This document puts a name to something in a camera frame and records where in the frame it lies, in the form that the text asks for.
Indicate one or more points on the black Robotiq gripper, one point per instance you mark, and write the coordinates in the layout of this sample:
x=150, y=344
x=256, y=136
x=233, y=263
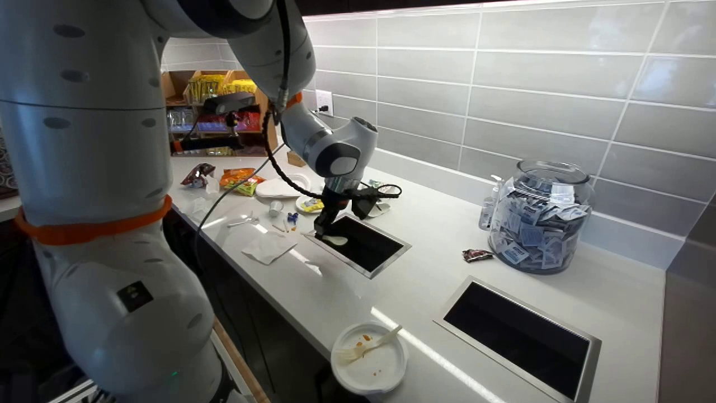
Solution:
x=336, y=205

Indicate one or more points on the cream plastic spoon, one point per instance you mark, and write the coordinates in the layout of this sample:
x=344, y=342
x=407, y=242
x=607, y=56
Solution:
x=336, y=240

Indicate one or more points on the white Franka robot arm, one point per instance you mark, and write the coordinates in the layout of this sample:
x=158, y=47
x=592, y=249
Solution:
x=90, y=148

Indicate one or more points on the small yellow-rimmed bowl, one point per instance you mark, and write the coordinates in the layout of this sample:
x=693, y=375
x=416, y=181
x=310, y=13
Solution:
x=310, y=205

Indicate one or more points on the white cloth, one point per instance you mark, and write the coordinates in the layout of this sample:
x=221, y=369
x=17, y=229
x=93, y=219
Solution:
x=270, y=248

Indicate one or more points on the orange chip bag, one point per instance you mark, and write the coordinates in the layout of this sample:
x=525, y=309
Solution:
x=241, y=182

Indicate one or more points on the dark crumpled wrapper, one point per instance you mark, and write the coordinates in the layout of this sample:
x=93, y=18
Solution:
x=197, y=175

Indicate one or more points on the white paper plate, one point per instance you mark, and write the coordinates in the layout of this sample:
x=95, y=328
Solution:
x=369, y=361

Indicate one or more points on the small dark snack packet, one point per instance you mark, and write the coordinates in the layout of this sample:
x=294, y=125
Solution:
x=477, y=256

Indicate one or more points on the small clear pump bottle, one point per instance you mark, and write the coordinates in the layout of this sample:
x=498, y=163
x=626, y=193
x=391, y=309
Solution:
x=489, y=209

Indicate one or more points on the glass jar of blue packets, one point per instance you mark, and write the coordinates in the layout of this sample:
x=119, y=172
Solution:
x=539, y=221

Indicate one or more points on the white wall outlet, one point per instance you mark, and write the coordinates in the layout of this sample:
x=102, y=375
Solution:
x=324, y=102

